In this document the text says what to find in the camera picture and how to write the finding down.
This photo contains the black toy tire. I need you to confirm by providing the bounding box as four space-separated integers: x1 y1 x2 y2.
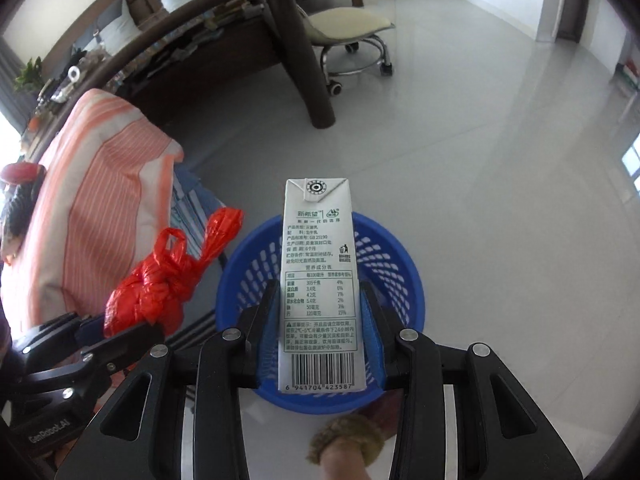
0 180 47 257

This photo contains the dark wooden table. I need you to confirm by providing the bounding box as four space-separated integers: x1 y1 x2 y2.
2 0 337 132

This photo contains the green plant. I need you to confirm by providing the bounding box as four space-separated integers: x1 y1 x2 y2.
14 56 44 94

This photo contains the orange striped tablecloth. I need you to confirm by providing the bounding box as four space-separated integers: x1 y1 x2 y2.
0 88 184 329

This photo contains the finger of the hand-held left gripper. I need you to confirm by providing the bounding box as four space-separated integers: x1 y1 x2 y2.
12 312 108 362
75 322 167 392

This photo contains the white wheeled stool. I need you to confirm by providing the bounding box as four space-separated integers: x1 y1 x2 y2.
304 7 397 97

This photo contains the white green milk carton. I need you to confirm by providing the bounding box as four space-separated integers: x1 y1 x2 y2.
277 177 357 394

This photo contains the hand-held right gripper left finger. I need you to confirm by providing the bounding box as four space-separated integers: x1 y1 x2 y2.
82 280 282 480

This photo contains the person's leg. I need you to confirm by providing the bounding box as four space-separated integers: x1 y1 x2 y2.
319 447 374 480

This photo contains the red plastic bag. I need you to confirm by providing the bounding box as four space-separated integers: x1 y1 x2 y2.
103 207 245 339

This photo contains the blue plastic basket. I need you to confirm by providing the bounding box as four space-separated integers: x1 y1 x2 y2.
216 211 427 416

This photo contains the blue striped cloth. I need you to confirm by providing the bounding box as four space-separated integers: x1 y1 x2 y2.
171 164 227 272

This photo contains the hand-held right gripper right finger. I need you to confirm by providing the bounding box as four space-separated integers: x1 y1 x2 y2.
357 280 585 480

